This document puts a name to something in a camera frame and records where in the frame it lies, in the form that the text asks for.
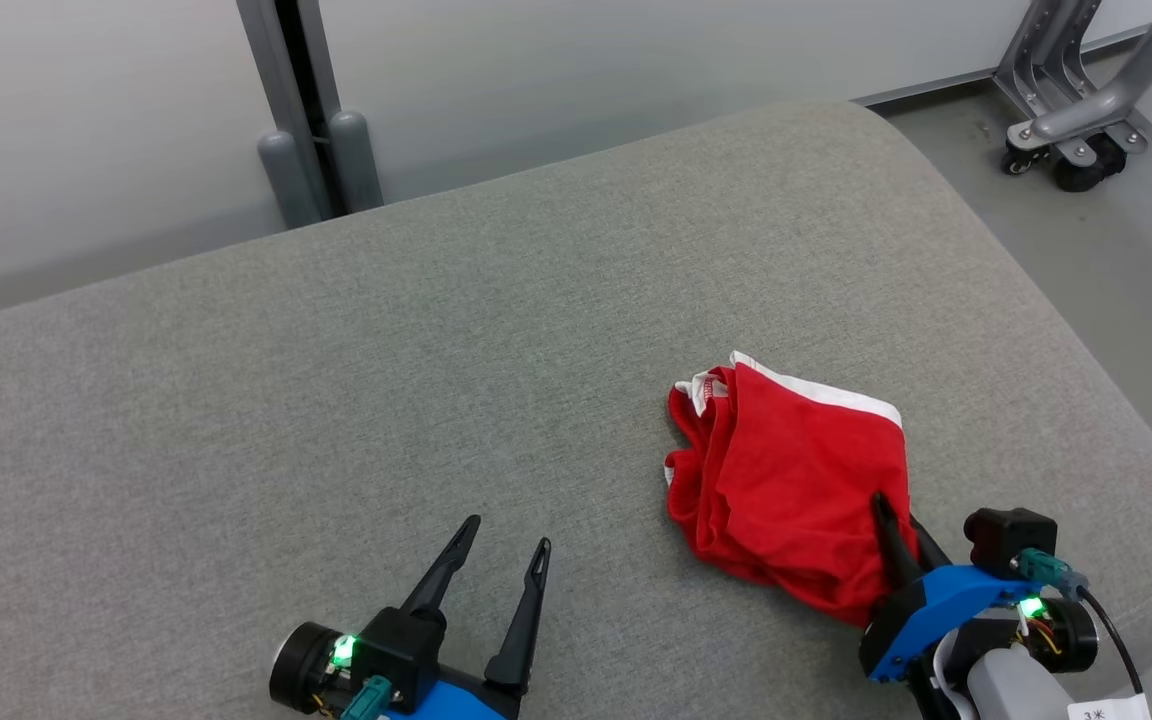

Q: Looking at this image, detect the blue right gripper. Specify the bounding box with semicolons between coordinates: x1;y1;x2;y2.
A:
857;491;1100;684

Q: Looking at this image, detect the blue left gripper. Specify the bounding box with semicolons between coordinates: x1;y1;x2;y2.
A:
269;515;553;720

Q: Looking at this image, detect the red and white shirt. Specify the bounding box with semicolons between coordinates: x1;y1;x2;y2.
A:
664;351;917;628

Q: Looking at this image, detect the grey wheeled metal stand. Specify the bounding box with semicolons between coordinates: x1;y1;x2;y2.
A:
993;0;1152;194

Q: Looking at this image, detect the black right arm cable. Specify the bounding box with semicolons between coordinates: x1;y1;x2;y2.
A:
1014;548;1147;698

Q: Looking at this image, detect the white right cable tag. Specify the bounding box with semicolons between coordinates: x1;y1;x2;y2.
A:
1067;693;1152;720

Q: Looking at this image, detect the grey cylinder post foot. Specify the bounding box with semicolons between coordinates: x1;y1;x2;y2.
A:
257;130;323;230
328;110;385;213

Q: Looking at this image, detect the grey partition post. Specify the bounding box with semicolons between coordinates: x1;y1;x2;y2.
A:
236;0;349;221

